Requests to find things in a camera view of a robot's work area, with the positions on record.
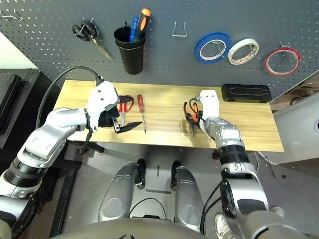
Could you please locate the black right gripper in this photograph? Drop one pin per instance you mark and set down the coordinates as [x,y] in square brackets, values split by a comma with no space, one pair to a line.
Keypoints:
[200,120]

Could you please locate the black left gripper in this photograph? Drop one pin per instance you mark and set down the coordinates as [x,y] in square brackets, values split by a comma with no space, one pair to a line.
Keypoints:
[107,118]

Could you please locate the orange black needle-nose pliers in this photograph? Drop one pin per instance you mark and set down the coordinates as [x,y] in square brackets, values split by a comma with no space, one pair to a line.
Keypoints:
[193,129]

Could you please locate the red tape roll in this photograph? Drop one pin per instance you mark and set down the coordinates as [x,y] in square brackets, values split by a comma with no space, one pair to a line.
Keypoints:
[266,63]

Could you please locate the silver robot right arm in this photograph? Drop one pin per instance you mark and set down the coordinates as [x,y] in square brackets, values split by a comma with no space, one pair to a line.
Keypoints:
[224,129]

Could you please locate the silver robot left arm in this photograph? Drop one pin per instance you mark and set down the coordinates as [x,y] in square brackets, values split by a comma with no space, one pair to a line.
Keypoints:
[49,129]

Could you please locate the grey metal pegboard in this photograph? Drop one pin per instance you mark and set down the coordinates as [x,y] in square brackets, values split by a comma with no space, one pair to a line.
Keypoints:
[49,37]

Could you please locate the black plastic cup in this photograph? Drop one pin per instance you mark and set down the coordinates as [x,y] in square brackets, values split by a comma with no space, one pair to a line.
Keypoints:
[132,62]
[119,37]

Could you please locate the long black tool case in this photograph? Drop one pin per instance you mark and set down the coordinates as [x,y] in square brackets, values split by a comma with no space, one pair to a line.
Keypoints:
[246,93]

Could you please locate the short black floor tape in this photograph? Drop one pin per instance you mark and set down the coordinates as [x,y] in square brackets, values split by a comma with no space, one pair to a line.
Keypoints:
[158,171]

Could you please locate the blue tape roll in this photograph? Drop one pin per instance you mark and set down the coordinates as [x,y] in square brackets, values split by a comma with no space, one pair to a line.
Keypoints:
[198,53]

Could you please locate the silver single peg hook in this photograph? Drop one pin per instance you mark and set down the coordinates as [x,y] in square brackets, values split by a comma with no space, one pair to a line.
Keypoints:
[284,45]
[221,51]

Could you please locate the silver robot right leg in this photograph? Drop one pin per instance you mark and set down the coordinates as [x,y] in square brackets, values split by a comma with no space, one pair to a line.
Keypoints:
[187,194]

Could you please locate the silver robot leg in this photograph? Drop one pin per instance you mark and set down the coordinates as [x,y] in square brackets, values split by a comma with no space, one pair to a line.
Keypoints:
[187,194]
[119,194]

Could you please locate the silver robot left leg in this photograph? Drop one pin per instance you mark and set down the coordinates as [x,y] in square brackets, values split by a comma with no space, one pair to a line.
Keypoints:
[119,194]

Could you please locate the long black floor tape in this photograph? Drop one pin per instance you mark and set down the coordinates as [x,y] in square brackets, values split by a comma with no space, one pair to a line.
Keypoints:
[158,191]

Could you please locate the white tape roll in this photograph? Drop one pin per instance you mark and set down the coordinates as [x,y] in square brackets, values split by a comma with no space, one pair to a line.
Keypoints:
[245,41]

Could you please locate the black equipment cart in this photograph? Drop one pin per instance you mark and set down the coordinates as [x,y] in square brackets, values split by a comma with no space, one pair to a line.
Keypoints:
[27,99]

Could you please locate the white cabinet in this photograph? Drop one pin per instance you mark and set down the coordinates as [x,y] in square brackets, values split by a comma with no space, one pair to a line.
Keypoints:
[299,139]

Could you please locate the white sneaker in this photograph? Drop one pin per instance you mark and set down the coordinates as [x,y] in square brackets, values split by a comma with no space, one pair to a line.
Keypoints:
[223,224]
[277,211]

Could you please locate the large black hard case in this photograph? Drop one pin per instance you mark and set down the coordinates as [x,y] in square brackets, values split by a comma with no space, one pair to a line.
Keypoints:
[7,99]

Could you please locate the grey robot torso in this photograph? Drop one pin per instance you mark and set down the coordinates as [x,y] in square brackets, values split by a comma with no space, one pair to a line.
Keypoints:
[149,231]

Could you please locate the silver double peg hook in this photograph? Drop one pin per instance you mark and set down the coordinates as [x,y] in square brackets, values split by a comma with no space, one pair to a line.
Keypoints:
[10,17]

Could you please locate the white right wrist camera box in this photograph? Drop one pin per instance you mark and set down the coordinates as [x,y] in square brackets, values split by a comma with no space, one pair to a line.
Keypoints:
[209,102]

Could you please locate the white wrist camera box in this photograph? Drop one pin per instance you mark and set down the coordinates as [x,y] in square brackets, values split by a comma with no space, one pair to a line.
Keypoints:
[102,97]
[209,102]

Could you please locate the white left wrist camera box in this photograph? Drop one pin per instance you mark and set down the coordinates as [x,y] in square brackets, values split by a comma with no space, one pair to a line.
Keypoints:
[102,97]

